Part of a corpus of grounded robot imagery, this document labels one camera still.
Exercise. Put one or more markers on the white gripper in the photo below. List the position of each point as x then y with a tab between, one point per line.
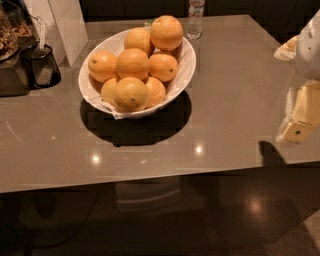
308	50

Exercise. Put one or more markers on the front large orange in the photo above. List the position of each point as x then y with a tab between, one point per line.
130	95

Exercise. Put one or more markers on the white oval bowl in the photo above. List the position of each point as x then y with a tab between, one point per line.
89	87

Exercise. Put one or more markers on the front left small orange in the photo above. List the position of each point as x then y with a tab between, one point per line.
107	90

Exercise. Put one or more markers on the clear plastic water bottle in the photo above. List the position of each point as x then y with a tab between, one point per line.
195	14

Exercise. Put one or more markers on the white box panel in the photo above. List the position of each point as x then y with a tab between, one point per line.
71	26

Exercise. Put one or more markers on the white tag utensil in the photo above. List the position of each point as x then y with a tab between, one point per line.
40	49

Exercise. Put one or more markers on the dark metal tray stand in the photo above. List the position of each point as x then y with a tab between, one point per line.
15	78

